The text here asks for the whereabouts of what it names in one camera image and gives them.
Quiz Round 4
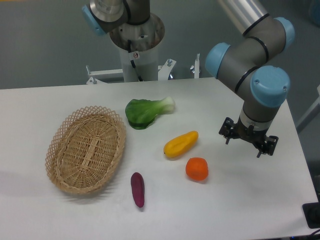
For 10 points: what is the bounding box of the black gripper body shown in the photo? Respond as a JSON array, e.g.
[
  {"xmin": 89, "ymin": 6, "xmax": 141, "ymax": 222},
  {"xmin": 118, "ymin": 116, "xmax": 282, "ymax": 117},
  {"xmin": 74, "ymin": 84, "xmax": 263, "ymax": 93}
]
[{"xmin": 235, "ymin": 116, "xmax": 270, "ymax": 148}]

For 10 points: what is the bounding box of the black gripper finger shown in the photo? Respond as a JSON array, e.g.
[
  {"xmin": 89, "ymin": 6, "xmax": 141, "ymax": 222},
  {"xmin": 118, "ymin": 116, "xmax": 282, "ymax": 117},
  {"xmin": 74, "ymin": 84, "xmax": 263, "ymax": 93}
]
[
  {"xmin": 218, "ymin": 117, "xmax": 237, "ymax": 145},
  {"xmin": 256, "ymin": 135, "xmax": 279, "ymax": 158}
]

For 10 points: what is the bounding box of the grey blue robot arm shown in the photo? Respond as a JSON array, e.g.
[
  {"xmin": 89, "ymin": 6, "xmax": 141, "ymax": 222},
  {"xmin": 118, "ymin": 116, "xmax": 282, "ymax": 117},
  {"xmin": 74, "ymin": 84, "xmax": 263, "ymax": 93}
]
[{"xmin": 82, "ymin": 0, "xmax": 295, "ymax": 155}]

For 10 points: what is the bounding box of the green bok choy vegetable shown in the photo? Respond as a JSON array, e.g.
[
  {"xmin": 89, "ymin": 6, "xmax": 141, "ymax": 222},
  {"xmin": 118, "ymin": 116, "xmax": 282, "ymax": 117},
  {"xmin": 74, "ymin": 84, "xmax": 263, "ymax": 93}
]
[{"xmin": 125, "ymin": 97, "xmax": 176, "ymax": 130}]

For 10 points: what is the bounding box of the orange round fruit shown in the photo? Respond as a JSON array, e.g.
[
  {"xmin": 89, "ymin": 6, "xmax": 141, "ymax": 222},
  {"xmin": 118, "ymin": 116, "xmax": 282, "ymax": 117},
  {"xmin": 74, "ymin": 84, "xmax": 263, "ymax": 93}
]
[{"xmin": 185, "ymin": 157, "xmax": 209, "ymax": 181}]

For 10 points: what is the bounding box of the yellow papaya half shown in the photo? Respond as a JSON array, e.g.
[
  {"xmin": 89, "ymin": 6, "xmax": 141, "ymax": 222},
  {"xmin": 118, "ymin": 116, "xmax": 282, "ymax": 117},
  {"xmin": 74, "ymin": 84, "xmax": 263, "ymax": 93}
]
[{"xmin": 163, "ymin": 131, "xmax": 199, "ymax": 158}]

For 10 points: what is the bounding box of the black box at table edge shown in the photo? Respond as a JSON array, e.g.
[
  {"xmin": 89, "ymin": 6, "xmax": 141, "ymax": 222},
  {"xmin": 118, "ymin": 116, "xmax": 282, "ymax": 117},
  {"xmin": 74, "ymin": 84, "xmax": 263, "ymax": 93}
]
[{"xmin": 302, "ymin": 202, "xmax": 320, "ymax": 229}]

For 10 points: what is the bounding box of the purple sweet potato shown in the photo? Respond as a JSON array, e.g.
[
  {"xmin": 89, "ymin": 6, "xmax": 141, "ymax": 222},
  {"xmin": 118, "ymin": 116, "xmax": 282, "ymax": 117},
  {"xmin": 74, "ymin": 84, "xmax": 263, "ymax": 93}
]
[{"xmin": 130, "ymin": 172, "xmax": 145, "ymax": 208}]

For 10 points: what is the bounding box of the woven wicker basket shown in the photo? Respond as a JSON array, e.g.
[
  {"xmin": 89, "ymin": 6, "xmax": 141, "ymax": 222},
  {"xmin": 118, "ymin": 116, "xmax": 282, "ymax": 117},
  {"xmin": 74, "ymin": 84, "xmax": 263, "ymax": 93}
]
[{"xmin": 45, "ymin": 106, "xmax": 126, "ymax": 195}]

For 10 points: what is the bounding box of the white frame at right edge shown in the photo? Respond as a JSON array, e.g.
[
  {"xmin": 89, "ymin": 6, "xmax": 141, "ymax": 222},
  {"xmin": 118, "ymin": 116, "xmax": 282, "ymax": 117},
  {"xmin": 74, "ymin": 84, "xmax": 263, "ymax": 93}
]
[{"xmin": 295, "ymin": 86, "xmax": 320, "ymax": 134}]

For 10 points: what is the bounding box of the white metal base frame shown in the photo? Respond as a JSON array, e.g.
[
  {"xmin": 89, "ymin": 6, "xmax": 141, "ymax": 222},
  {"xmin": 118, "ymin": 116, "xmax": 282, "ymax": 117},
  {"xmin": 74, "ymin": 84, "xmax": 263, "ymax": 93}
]
[{"xmin": 85, "ymin": 53, "xmax": 202, "ymax": 85}]

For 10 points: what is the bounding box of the black cable on pedestal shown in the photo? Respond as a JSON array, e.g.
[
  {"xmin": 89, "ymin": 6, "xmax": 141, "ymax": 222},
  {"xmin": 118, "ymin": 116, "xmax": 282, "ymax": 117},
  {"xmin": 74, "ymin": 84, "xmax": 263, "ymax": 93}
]
[{"xmin": 126, "ymin": 39, "xmax": 144, "ymax": 82}]

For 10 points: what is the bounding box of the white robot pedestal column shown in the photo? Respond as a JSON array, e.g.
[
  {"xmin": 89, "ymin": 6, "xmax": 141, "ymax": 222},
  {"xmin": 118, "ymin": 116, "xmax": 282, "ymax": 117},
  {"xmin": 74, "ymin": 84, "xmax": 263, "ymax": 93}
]
[{"xmin": 109, "ymin": 13, "xmax": 165, "ymax": 82}]

